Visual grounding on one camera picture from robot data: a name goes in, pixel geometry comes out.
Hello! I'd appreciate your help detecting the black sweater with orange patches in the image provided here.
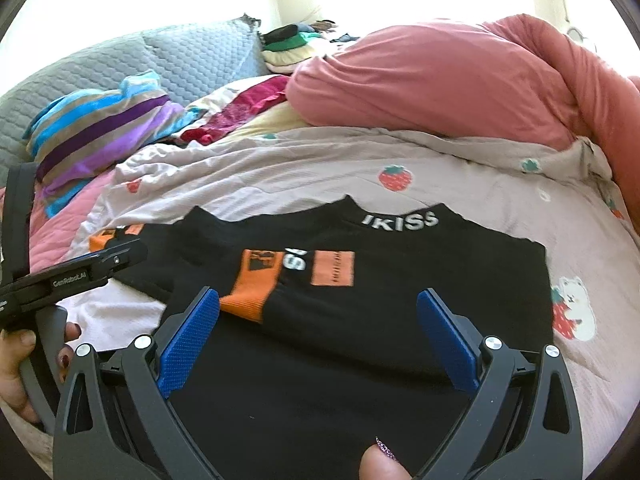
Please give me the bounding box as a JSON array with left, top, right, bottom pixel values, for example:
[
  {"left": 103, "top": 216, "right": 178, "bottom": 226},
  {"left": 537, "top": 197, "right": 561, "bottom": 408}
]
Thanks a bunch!
[{"left": 87, "top": 195, "right": 556, "bottom": 480}]

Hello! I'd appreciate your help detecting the person's left hand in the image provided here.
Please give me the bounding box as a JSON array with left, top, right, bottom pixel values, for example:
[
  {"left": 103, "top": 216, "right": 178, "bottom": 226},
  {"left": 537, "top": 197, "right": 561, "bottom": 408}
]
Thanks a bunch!
[{"left": 0, "top": 321, "right": 82, "bottom": 423}]

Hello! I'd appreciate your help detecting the striped blue purple cloth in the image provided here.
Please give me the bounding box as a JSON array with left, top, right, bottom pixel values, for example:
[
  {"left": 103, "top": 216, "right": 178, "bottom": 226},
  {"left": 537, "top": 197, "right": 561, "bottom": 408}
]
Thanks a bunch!
[{"left": 25, "top": 72, "right": 201, "bottom": 218}]

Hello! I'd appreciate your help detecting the person's right hand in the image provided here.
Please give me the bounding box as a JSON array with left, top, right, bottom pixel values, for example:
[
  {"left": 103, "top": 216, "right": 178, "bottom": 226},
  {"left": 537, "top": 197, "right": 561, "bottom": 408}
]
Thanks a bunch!
[{"left": 359, "top": 436, "right": 417, "bottom": 480}]

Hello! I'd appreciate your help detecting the pink quilted blanket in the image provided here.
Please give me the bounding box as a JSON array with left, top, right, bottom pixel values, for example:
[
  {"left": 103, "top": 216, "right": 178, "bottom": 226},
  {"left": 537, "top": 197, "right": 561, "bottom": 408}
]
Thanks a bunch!
[{"left": 27, "top": 170, "right": 118, "bottom": 281}]

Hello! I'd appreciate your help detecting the strawberry print quilt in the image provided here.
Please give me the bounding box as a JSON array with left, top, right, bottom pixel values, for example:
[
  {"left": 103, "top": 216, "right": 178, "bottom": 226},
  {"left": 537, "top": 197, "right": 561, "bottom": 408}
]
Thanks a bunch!
[{"left": 30, "top": 125, "right": 640, "bottom": 466}]

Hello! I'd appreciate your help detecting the pink duvet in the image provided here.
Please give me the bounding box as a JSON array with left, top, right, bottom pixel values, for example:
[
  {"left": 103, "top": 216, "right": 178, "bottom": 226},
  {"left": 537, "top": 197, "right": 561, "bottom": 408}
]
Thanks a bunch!
[{"left": 285, "top": 14, "right": 640, "bottom": 241}]

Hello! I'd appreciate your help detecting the cream yellow cloth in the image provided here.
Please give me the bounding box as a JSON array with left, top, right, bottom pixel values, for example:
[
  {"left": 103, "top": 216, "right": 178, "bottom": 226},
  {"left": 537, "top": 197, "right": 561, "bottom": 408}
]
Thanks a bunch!
[{"left": 220, "top": 100, "right": 313, "bottom": 138}]

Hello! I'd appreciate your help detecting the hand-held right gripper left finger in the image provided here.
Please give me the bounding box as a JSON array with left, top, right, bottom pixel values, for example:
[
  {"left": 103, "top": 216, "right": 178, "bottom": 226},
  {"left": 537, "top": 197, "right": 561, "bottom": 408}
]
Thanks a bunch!
[{"left": 52, "top": 286, "right": 226, "bottom": 480}]

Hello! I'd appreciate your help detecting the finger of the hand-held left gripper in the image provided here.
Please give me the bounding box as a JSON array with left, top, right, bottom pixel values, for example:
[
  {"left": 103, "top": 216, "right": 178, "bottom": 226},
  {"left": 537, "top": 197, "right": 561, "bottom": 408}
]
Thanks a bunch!
[{"left": 80, "top": 237, "right": 149, "bottom": 284}]

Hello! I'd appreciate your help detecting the dark red cloth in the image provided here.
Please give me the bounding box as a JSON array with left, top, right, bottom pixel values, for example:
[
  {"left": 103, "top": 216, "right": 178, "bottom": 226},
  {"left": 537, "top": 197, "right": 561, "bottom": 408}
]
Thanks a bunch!
[{"left": 180, "top": 75, "right": 292, "bottom": 144}]

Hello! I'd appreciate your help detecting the stack of folded clothes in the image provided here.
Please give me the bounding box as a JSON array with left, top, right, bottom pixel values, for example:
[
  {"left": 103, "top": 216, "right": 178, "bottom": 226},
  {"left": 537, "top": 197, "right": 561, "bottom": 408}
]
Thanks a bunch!
[{"left": 260, "top": 20, "right": 362, "bottom": 77}]

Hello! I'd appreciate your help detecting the grey quilted pillow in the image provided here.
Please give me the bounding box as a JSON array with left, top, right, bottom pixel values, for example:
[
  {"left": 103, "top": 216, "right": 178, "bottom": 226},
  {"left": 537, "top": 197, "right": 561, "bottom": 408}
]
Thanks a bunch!
[{"left": 0, "top": 19, "right": 271, "bottom": 181}]

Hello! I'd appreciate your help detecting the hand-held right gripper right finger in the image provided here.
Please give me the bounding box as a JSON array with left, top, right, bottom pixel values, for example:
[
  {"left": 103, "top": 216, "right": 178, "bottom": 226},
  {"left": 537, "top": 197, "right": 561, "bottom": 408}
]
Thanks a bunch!
[{"left": 415, "top": 287, "right": 586, "bottom": 480}]

